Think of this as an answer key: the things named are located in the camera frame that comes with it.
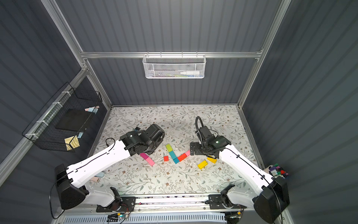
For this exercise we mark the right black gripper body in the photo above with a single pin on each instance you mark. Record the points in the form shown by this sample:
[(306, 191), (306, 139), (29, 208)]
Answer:
[(196, 148)]

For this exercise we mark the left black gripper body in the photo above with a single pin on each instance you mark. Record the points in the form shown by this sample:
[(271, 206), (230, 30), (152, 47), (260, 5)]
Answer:
[(149, 148)]

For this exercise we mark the magenta block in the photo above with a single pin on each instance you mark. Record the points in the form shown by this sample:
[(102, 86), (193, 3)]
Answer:
[(144, 156)]

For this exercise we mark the yellow block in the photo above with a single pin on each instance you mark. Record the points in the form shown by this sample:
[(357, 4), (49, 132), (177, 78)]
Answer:
[(203, 164), (212, 160)]

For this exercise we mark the pink block bottom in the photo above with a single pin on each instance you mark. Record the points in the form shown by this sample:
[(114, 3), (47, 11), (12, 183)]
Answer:
[(150, 161)]

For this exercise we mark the lime green block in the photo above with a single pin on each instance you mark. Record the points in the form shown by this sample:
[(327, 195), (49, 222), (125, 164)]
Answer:
[(169, 148)]

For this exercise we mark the red block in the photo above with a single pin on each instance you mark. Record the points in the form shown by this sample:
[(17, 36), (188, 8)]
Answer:
[(182, 157)]

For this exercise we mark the teal rectangular block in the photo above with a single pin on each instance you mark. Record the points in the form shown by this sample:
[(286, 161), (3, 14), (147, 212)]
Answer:
[(172, 154)]

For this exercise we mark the small teal cube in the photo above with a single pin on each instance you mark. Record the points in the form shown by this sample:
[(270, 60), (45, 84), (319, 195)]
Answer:
[(176, 160)]

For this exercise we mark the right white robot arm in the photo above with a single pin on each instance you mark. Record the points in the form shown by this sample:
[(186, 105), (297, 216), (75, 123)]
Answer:
[(268, 195)]

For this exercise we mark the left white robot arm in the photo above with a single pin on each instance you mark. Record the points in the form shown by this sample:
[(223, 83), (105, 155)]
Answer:
[(72, 181)]

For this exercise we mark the pastel eraser blocks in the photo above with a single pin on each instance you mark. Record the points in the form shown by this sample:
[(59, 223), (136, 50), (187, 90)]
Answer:
[(98, 177)]

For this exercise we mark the yellow sticky note pad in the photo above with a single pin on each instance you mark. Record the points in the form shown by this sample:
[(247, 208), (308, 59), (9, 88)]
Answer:
[(72, 142)]

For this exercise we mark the pink marker cup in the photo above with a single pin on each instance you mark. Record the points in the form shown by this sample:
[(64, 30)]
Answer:
[(276, 170)]

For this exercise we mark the black pad in basket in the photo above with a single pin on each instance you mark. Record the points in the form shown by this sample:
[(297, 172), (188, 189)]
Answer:
[(75, 120)]

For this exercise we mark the white bottle in basket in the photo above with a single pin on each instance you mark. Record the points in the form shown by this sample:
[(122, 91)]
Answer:
[(190, 73)]

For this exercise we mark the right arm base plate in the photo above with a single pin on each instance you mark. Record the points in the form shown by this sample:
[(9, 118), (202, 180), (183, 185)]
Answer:
[(215, 202)]

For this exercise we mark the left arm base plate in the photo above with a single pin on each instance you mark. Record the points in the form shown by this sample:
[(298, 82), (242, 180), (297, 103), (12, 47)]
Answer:
[(123, 205)]

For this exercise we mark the black wire basket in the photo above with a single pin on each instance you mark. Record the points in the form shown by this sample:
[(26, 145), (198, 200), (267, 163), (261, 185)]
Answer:
[(42, 131)]

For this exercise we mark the white wire mesh basket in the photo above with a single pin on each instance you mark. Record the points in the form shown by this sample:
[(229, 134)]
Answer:
[(161, 67)]

